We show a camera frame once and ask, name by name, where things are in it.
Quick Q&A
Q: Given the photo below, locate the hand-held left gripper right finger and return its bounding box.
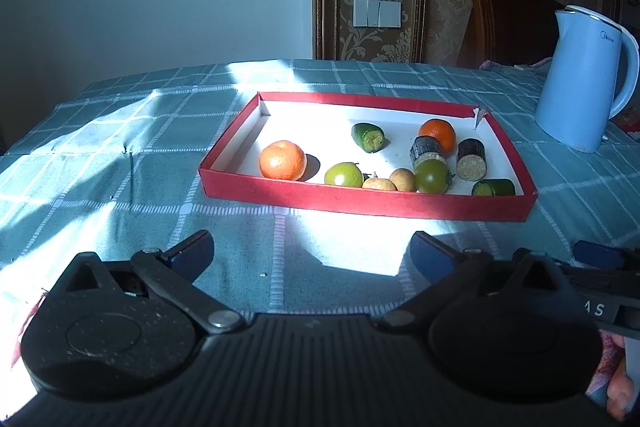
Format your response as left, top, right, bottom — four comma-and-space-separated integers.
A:
377, 230, 578, 332

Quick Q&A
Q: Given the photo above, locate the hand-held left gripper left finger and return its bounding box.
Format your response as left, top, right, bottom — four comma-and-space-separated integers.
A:
47, 229, 247, 335

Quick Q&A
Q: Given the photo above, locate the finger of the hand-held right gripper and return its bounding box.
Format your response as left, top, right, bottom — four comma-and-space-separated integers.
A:
559, 240, 640, 299

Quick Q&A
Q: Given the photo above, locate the dark green tomato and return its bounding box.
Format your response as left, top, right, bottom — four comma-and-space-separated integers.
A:
413, 159, 451, 194

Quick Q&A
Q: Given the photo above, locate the tan longan with stem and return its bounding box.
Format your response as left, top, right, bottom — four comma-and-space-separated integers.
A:
362, 174, 398, 192

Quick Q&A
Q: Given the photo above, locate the green cucumber piece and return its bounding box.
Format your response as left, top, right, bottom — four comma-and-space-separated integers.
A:
471, 178, 516, 197
351, 122, 387, 154

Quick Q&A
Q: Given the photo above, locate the dark eggplant piece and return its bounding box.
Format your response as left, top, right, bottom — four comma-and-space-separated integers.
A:
456, 138, 488, 181
410, 136, 447, 168

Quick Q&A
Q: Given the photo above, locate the light green tomato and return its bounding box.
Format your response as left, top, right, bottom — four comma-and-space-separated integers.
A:
324, 162, 364, 188

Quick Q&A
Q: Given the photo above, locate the orange mandarin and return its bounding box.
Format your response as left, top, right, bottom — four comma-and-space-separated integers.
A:
259, 140, 307, 181
419, 118, 457, 154

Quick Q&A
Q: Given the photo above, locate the shallow red cardboard box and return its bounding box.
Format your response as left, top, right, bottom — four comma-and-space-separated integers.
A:
198, 91, 539, 223

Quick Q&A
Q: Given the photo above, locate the person's right hand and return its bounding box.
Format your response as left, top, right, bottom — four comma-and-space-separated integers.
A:
604, 332, 633, 422

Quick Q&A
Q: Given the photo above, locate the pink patterned towel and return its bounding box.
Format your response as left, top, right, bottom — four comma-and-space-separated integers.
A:
19, 294, 626, 408

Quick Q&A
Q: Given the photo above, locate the light blue electric kettle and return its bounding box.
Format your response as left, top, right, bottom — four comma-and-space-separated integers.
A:
535, 5, 640, 154

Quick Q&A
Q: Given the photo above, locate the pink crumpled cloth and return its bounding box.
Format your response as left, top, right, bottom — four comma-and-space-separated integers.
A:
479, 57, 552, 76

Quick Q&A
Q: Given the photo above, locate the dark wooden chair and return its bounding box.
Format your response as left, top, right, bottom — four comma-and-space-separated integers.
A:
457, 0, 566, 68

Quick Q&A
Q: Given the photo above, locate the white wall switch panel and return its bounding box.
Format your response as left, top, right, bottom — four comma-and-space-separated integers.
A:
352, 0, 402, 28

